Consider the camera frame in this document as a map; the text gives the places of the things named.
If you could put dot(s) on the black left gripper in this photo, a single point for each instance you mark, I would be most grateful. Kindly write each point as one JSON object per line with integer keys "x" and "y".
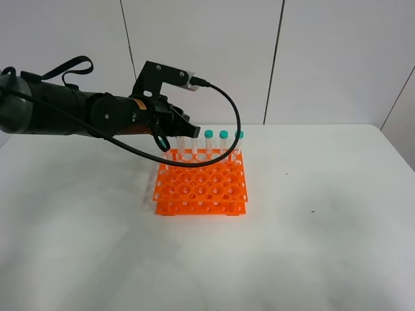
{"x": 159, "y": 118}

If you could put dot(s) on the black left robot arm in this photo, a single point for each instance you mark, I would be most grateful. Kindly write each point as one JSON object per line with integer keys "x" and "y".
{"x": 50, "y": 109}

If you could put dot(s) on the second row tube left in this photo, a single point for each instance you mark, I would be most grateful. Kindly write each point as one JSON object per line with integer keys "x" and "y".
{"x": 166, "y": 155}

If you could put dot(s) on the back row tube far right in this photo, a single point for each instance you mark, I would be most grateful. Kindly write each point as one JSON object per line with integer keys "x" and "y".
{"x": 237, "y": 149}

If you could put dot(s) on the orange test tube rack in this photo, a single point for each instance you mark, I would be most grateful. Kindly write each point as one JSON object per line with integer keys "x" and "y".
{"x": 216, "y": 189}

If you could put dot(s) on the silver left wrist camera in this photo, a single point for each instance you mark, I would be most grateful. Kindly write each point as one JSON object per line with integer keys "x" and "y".
{"x": 194, "y": 83}

